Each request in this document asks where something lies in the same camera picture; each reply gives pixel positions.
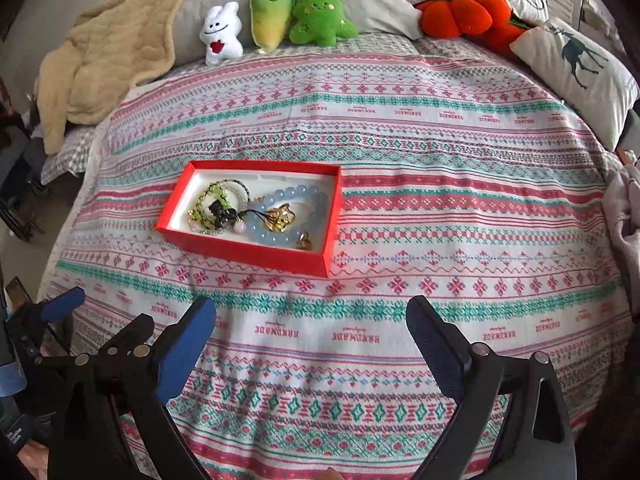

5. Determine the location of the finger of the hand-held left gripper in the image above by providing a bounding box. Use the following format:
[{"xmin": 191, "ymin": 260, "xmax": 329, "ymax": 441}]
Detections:
[
  {"xmin": 97, "ymin": 314, "xmax": 156, "ymax": 361},
  {"xmin": 10, "ymin": 287, "xmax": 86, "ymax": 358}
]

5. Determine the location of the black hair claw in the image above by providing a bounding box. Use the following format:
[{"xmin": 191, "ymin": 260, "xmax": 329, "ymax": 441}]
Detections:
[{"xmin": 207, "ymin": 201, "xmax": 236, "ymax": 223}]

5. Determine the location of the white deer print pillow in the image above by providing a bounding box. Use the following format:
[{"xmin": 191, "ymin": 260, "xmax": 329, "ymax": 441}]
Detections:
[{"xmin": 510, "ymin": 17, "xmax": 640, "ymax": 151}]

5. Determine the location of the green yellow carrot plush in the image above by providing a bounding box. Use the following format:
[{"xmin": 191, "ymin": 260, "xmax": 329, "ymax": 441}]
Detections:
[{"xmin": 249, "ymin": 0, "xmax": 293, "ymax": 53}]

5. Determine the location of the person's left hand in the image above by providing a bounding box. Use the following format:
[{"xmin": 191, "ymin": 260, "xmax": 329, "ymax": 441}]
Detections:
[{"xmin": 17, "ymin": 440, "xmax": 51, "ymax": 480}]

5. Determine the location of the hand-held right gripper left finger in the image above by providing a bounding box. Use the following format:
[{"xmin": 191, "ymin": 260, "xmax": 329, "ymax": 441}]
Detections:
[{"xmin": 47, "ymin": 296, "xmax": 218, "ymax": 480}]

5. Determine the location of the grey pillow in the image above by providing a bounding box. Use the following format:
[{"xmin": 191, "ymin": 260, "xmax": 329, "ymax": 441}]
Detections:
[{"xmin": 170, "ymin": 0, "xmax": 426, "ymax": 66}]

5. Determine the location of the patterned knit blanket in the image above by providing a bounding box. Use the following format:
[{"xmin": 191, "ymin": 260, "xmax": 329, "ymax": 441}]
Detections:
[{"xmin": 37, "ymin": 35, "xmax": 631, "ymax": 480}]

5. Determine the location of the dark chair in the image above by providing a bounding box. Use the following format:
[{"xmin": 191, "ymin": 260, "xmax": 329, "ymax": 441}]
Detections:
[{"xmin": 0, "ymin": 125, "xmax": 46, "ymax": 241}]

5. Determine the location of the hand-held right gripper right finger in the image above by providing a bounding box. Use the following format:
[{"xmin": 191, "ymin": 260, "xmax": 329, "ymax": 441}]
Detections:
[{"xmin": 405, "ymin": 295, "xmax": 576, "ymax": 480}]

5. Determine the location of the orange pumpkin plush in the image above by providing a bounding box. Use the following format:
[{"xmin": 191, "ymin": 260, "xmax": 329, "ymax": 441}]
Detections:
[
  {"xmin": 416, "ymin": 0, "xmax": 513, "ymax": 40},
  {"xmin": 482, "ymin": 16, "xmax": 538, "ymax": 56}
]

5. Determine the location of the green tree plush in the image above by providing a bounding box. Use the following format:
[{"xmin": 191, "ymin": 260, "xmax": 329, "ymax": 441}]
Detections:
[{"xmin": 289, "ymin": 0, "xmax": 360, "ymax": 45}]

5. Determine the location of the green bead bracelet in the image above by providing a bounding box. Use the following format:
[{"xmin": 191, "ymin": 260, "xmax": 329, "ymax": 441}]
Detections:
[{"xmin": 189, "ymin": 184, "xmax": 236, "ymax": 226}]

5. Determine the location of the white pearl bracelet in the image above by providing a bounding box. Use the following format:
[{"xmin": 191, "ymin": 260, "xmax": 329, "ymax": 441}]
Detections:
[{"xmin": 190, "ymin": 180, "xmax": 252, "ymax": 237}]

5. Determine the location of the pale pink cloth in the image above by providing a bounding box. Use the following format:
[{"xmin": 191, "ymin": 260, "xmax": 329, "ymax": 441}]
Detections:
[{"xmin": 602, "ymin": 165, "xmax": 640, "ymax": 261}]

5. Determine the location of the white rabbit plush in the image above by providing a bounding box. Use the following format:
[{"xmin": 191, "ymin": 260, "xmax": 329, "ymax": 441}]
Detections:
[{"xmin": 200, "ymin": 2, "xmax": 244, "ymax": 67}]

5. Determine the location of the pale blue bead bracelet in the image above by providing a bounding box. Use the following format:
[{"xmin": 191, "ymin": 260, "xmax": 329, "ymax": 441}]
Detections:
[{"xmin": 247, "ymin": 184, "xmax": 326, "ymax": 253}]

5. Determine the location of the beige quilted blanket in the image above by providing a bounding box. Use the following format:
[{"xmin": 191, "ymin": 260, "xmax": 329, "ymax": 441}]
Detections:
[{"xmin": 36, "ymin": 0, "xmax": 211, "ymax": 156}]

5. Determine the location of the red jewelry box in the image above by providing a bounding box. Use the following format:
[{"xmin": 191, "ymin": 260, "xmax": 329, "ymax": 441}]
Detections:
[{"xmin": 155, "ymin": 161, "xmax": 343, "ymax": 278}]

